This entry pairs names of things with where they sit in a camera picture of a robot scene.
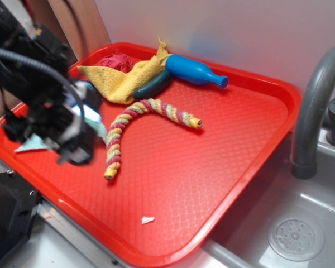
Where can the black block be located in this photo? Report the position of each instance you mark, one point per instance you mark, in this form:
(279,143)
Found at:
(93,98)

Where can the blue plastic bottle toy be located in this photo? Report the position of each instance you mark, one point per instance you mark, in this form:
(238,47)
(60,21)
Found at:
(194,71)

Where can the red crumpled ball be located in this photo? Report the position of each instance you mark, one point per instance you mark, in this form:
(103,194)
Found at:
(120,62)

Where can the grey toy faucet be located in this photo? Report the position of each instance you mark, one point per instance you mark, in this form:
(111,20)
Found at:
(313,114)

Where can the yellow cloth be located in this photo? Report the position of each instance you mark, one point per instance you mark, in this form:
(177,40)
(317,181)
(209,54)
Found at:
(118,87)

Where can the grey toy sink basin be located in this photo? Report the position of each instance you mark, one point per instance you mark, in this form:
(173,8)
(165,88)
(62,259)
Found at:
(279,220)

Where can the wooden board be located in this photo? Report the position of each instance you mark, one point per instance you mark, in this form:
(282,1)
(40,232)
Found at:
(82,25)

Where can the red plastic tray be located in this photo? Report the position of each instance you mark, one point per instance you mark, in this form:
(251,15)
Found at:
(187,179)

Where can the light blue cloth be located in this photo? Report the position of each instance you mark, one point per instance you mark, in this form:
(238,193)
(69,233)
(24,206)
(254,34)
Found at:
(36,143)

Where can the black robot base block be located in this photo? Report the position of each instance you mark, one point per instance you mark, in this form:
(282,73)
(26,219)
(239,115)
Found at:
(18,207)

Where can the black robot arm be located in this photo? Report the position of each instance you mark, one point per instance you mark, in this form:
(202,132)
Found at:
(33,61)

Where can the dark green cucumber toy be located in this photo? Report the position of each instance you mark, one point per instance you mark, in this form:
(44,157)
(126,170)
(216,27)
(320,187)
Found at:
(153,87)

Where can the small white paper scrap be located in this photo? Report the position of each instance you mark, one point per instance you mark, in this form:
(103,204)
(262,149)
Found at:
(146,220)

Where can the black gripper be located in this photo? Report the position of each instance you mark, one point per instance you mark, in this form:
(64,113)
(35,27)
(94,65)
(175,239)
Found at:
(62,127)

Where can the twisted multicolour rope toy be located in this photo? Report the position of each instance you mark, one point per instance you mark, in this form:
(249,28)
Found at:
(139,108)

